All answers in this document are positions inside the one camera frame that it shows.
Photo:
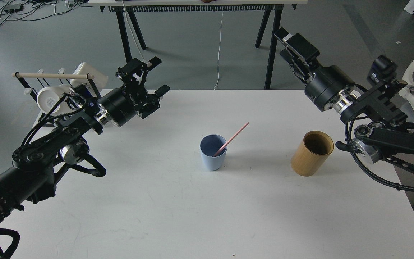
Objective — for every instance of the bamboo wooden cup holder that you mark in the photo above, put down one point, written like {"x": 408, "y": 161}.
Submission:
{"x": 312, "y": 152}

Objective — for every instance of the black wire cup rack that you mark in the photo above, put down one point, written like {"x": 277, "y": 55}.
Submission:
{"x": 85, "y": 82}

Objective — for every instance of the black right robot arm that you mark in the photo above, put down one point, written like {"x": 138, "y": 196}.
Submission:
{"x": 374, "y": 126}

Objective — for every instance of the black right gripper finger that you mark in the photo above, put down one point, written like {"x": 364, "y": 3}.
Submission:
{"x": 299, "y": 53}

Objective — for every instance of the pink chopstick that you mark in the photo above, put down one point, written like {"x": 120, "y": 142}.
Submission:
{"x": 230, "y": 140}

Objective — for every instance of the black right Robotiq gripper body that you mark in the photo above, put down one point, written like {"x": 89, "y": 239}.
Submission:
{"x": 326, "y": 84}

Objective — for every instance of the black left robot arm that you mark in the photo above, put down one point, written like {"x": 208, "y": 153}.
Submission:
{"x": 56, "y": 143}

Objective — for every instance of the background table with black legs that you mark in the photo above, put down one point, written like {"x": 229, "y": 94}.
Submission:
{"x": 194, "y": 24}

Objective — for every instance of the white cup on rack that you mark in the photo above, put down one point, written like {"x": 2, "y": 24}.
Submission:
{"x": 48, "y": 96}

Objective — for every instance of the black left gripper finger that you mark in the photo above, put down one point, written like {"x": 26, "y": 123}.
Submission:
{"x": 133, "y": 75}
{"x": 150, "y": 102}

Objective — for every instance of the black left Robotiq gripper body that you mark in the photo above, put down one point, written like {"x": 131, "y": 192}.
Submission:
{"x": 117, "y": 107}

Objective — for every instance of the blue plastic cup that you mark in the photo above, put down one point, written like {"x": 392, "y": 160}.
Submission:
{"x": 209, "y": 146}

